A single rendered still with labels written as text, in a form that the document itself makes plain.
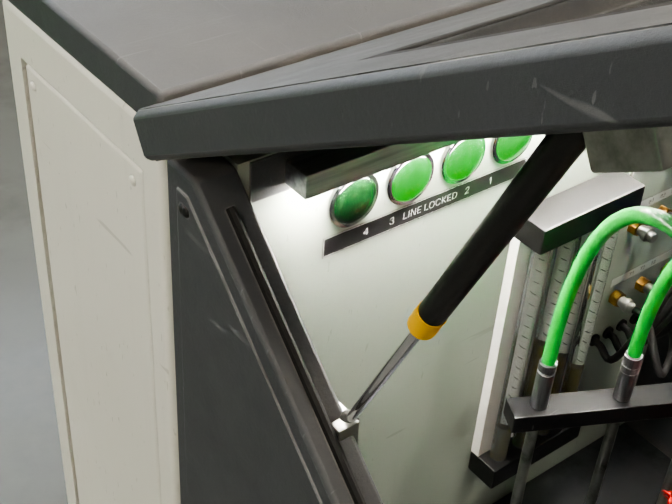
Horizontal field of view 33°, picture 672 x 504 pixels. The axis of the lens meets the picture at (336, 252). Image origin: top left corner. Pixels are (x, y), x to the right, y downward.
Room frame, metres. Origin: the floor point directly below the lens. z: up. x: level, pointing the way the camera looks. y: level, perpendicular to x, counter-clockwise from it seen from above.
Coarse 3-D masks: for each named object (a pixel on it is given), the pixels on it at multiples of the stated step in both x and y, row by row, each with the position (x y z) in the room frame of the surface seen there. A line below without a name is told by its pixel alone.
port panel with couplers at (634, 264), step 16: (640, 176) 1.00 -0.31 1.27; (656, 176) 1.02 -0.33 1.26; (656, 192) 1.02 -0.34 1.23; (656, 208) 1.03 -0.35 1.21; (640, 224) 0.99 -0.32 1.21; (624, 240) 1.00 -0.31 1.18; (640, 240) 1.02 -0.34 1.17; (656, 240) 1.04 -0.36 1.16; (624, 256) 1.00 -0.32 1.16; (640, 256) 1.02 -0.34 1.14; (656, 256) 1.04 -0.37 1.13; (624, 272) 1.01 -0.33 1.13; (640, 272) 1.03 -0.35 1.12; (656, 272) 1.05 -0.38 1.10; (608, 288) 0.99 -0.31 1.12; (624, 288) 1.01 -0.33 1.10; (640, 288) 1.02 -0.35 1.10; (608, 304) 1.00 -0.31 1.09; (624, 304) 0.98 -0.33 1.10; (640, 304) 1.04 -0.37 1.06; (608, 320) 1.00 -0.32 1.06
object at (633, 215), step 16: (624, 208) 0.76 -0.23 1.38; (640, 208) 0.73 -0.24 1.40; (608, 224) 0.76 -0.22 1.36; (624, 224) 0.75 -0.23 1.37; (656, 224) 0.70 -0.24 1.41; (592, 240) 0.78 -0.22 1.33; (592, 256) 0.79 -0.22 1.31; (576, 272) 0.80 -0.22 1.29; (576, 288) 0.80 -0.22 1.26; (560, 304) 0.81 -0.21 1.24; (560, 320) 0.81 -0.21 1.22; (560, 336) 0.81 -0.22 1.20; (544, 352) 0.81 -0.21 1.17; (544, 368) 0.81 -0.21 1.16
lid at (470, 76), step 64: (512, 0) 0.86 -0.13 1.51; (576, 0) 0.70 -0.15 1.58; (640, 0) 0.74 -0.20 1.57; (320, 64) 0.66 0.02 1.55; (384, 64) 0.51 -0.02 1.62; (448, 64) 0.45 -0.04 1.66; (512, 64) 0.42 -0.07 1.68; (576, 64) 0.39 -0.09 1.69; (640, 64) 0.37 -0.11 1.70; (192, 128) 0.61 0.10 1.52; (256, 128) 0.56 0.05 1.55; (320, 128) 0.51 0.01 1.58; (384, 128) 0.47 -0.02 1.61; (448, 128) 0.44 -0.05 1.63; (512, 128) 0.41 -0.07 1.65; (576, 128) 0.39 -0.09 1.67; (640, 128) 0.37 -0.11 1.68
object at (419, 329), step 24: (552, 144) 0.44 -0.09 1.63; (576, 144) 0.43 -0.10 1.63; (528, 168) 0.45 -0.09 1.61; (552, 168) 0.44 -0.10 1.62; (504, 192) 0.46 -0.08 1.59; (528, 192) 0.44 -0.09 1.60; (504, 216) 0.45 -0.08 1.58; (528, 216) 0.45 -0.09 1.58; (480, 240) 0.47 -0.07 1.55; (504, 240) 0.46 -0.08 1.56; (456, 264) 0.48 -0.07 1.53; (480, 264) 0.47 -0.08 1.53; (432, 288) 0.50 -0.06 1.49; (456, 288) 0.48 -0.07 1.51; (432, 312) 0.49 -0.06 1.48; (408, 336) 0.51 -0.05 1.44; (432, 336) 0.50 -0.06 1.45; (360, 408) 0.55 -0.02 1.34; (336, 432) 0.55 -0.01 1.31
